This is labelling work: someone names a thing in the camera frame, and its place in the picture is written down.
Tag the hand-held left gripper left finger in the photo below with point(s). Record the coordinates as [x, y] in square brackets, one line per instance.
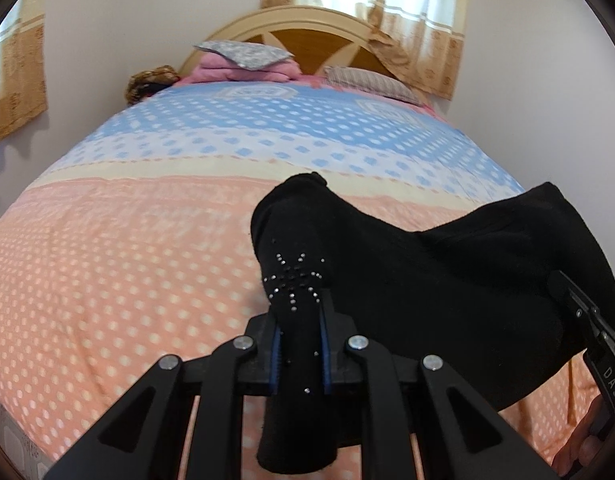
[275, 355]

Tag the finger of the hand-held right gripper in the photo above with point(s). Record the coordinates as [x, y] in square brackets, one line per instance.
[582, 305]

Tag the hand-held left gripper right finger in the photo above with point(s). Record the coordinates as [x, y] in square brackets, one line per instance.
[326, 347]

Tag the black pants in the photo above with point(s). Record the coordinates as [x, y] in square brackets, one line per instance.
[437, 285]

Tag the person's right hand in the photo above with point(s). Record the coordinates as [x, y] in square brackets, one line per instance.
[585, 445]

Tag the polka dot bedspread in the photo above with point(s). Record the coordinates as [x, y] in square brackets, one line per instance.
[137, 260]

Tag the striped pillow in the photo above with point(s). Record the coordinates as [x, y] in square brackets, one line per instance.
[372, 82]

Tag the white patterned mattress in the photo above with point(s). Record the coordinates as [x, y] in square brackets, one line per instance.
[7, 442]

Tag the pink folded blanket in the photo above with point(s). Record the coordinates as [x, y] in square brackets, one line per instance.
[217, 72]

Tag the grey floral pillow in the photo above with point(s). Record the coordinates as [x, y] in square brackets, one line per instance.
[242, 54]

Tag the cream wooden headboard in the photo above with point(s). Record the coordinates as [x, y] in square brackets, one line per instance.
[307, 40]

